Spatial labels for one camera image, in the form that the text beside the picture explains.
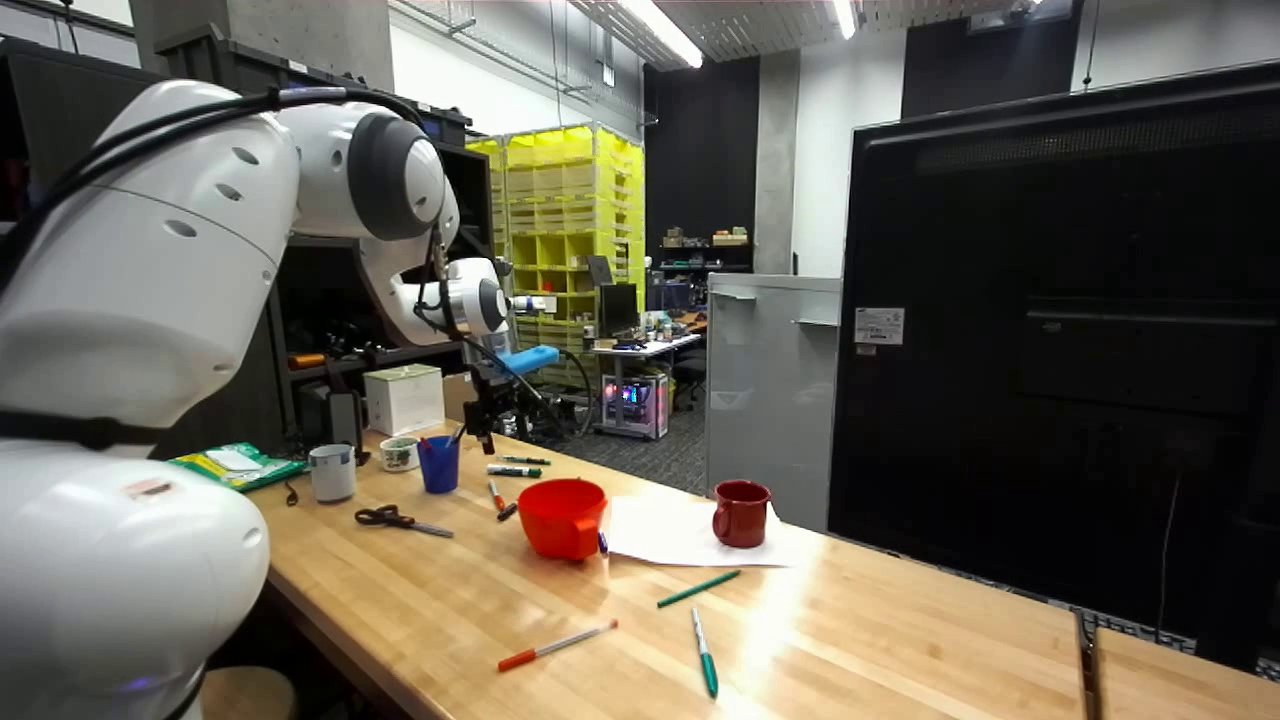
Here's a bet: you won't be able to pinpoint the large black panel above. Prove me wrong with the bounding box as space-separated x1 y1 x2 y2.
826 65 1280 670

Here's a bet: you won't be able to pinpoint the slim green pen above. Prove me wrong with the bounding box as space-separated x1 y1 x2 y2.
657 568 740 610

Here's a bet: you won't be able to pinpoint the blue plastic cup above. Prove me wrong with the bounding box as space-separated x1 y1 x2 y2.
417 438 460 496

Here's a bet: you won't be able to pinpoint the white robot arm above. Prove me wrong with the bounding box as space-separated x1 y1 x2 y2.
0 80 509 720

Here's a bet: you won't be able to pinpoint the black handled scissors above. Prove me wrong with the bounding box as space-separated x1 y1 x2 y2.
355 506 451 540

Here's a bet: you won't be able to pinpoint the white grey cup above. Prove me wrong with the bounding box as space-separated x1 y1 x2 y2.
307 444 355 506

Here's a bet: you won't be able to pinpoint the green marker on table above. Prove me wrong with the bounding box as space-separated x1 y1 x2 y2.
501 457 551 470

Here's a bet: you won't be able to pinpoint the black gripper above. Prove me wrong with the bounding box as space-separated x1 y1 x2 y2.
464 349 520 454

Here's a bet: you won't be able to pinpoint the orange capped white pen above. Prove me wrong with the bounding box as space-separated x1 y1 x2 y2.
494 621 618 673

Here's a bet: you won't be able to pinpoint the orange plastic cup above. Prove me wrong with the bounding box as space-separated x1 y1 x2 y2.
514 481 607 566

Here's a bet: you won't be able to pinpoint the small white bowl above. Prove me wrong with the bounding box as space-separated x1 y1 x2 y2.
376 438 417 473

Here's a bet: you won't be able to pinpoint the white paper sheet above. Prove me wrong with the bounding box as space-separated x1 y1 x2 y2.
602 496 811 568

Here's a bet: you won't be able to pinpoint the black marker on table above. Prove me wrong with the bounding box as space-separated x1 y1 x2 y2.
487 464 542 481

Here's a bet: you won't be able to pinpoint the green capped white pen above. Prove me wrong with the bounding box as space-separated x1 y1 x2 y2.
686 610 718 701

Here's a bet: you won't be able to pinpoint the yellow shelving rack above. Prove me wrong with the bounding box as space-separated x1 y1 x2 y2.
471 126 648 349

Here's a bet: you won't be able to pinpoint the grey cabinet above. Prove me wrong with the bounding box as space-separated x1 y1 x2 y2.
704 274 838 531

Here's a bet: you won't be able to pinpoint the white box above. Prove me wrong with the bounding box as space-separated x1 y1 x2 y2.
364 365 444 438

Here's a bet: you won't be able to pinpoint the dark red mug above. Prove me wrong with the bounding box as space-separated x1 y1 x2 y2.
713 481 770 548

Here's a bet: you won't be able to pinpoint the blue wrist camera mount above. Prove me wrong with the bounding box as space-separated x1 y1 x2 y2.
494 344 561 376

